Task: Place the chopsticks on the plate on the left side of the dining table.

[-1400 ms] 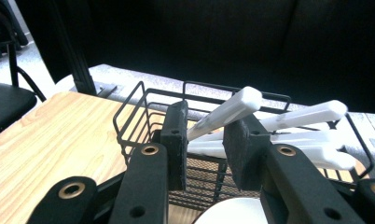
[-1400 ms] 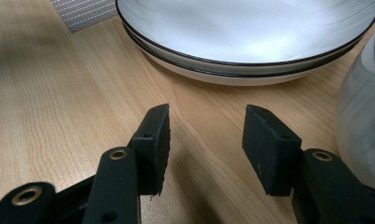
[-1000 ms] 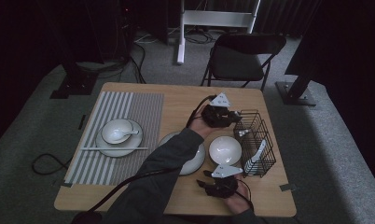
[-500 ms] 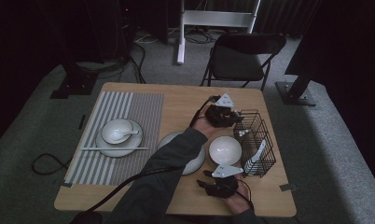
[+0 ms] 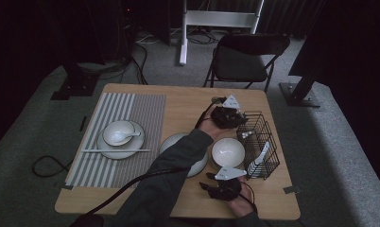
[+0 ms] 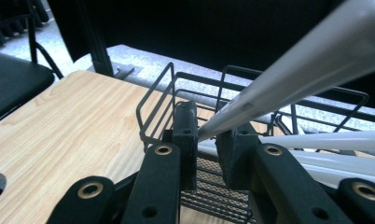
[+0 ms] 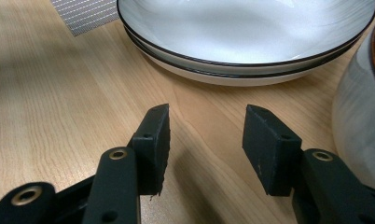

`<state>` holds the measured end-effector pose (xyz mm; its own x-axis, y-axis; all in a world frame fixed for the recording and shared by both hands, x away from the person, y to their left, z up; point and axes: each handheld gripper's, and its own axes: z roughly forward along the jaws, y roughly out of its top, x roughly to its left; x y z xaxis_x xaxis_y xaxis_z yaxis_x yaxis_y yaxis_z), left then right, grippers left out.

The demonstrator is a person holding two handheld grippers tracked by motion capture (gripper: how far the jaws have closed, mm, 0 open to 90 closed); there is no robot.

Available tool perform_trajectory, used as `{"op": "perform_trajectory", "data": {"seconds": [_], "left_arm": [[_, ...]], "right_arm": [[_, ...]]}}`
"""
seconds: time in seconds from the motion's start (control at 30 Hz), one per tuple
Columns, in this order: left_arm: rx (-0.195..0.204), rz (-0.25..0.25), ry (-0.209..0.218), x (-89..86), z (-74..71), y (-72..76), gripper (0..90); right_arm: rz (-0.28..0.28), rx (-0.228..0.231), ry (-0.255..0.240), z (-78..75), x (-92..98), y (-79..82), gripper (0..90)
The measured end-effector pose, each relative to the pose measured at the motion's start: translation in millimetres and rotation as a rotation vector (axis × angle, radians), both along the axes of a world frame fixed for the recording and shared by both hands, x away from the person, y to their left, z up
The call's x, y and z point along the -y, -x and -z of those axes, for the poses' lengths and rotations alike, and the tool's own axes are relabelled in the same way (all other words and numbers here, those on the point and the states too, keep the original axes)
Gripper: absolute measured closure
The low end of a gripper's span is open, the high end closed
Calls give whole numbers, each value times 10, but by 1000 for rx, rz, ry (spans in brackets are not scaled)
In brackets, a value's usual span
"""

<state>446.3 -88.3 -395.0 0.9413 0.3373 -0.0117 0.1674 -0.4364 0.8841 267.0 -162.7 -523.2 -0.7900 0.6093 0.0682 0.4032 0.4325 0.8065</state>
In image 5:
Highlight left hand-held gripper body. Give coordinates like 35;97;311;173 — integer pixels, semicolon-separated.
210;95;243;130

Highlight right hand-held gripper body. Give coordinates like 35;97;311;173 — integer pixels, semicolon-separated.
208;166;249;202

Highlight black wire basket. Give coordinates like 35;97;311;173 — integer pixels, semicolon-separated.
235;111;281;182

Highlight white plate dark rim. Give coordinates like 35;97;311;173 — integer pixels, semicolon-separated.
159;132;209;179
96;120;147;161

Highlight white ceramic spoon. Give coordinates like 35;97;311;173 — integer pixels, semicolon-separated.
113;131;142;142
248;141;271;179

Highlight white bowl brown rim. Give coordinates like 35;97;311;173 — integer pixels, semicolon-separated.
214;160;244;171
102;120;137;148
211;137;246;169

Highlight black folding chair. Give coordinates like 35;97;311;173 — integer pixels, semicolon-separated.
203;32;291;94

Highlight grey tape piece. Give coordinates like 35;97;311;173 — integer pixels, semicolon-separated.
283;185;302;195

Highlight grey striped placemat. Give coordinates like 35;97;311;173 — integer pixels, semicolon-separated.
64;92;167;190

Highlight dark curtain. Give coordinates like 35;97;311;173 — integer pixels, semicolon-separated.
287;0;380;197

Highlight left hand-held gripper cable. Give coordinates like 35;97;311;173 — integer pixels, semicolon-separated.
69;96;228;226

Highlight hand-held gripper cable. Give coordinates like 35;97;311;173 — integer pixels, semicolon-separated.
239;181;259;216
69;96;228;226

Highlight right hand-held gripper cable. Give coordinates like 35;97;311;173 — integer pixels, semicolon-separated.
239;181;259;216

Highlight black stand with base plate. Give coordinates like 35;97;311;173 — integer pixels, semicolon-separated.
50;53;100;101
278;60;322;109

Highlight black cables under white stand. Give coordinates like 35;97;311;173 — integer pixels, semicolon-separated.
186;27;220;45

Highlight white metal stand frame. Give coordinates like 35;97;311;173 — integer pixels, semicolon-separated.
178;0;266;66

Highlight white floor cable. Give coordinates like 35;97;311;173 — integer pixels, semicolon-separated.
135;32;163;45

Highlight black floor cable bundle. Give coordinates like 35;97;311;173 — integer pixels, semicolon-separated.
78;41;149;86

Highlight black looped cable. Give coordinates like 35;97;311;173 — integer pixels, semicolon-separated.
32;155;75;178

